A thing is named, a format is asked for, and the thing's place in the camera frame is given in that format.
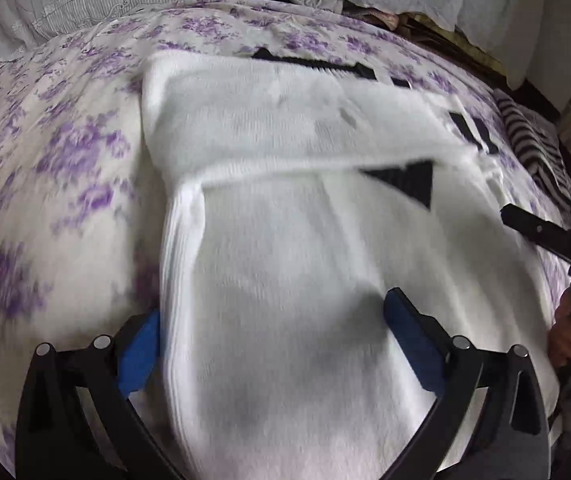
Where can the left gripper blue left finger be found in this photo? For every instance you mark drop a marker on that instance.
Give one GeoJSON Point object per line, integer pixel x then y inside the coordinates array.
{"type": "Point", "coordinates": [53, 436]}

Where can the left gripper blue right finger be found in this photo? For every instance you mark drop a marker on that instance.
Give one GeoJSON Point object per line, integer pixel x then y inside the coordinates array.
{"type": "Point", "coordinates": [510, 436]}

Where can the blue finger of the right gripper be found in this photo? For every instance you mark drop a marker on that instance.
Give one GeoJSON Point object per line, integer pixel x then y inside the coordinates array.
{"type": "Point", "coordinates": [541, 233]}

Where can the white V-neck knit sweater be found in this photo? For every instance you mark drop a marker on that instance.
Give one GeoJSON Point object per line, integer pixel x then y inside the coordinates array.
{"type": "Point", "coordinates": [296, 199]}

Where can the black white striped garment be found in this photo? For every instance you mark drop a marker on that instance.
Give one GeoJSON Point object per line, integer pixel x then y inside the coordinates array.
{"type": "Point", "coordinates": [535, 142]}

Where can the purple floral bed sheet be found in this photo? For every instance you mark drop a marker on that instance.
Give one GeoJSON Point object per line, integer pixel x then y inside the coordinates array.
{"type": "Point", "coordinates": [81, 210]}

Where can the brown woven mat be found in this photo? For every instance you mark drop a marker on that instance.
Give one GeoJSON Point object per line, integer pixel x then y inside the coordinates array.
{"type": "Point", "coordinates": [454, 46]}

